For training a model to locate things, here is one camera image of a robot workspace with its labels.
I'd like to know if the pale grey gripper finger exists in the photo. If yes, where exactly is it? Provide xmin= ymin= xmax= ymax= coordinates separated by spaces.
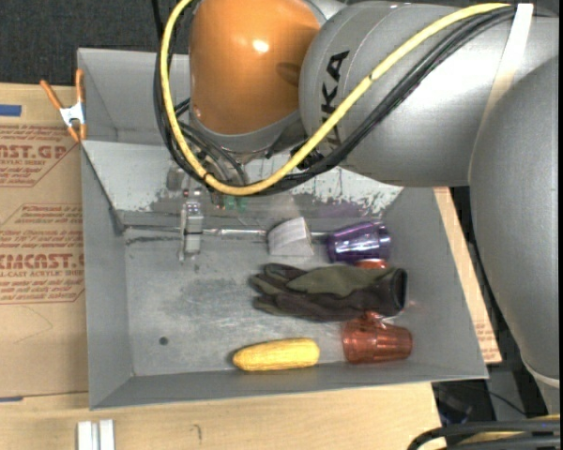
xmin=185 ymin=200 xmax=205 ymax=255
xmin=176 ymin=207 xmax=188 ymax=263

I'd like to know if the grey metal bin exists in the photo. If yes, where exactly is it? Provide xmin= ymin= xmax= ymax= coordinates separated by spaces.
xmin=76 ymin=47 xmax=491 ymax=411

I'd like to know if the dark brown and olive glove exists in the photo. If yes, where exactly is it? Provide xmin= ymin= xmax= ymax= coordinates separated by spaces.
xmin=248 ymin=262 xmax=410 ymax=323

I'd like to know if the yellow toy corn cob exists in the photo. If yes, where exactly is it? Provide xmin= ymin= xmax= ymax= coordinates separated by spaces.
xmin=231 ymin=337 xmax=322 ymax=373

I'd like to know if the purple translucent cup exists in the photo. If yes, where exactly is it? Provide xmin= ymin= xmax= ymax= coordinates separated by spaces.
xmin=326 ymin=220 xmax=392 ymax=264

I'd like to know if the brown cardboard board, red print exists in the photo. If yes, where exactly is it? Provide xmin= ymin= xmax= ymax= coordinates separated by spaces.
xmin=0 ymin=81 xmax=504 ymax=404

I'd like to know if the orange-red translucent cup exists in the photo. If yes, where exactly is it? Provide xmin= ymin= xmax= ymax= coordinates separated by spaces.
xmin=341 ymin=311 xmax=415 ymax=365

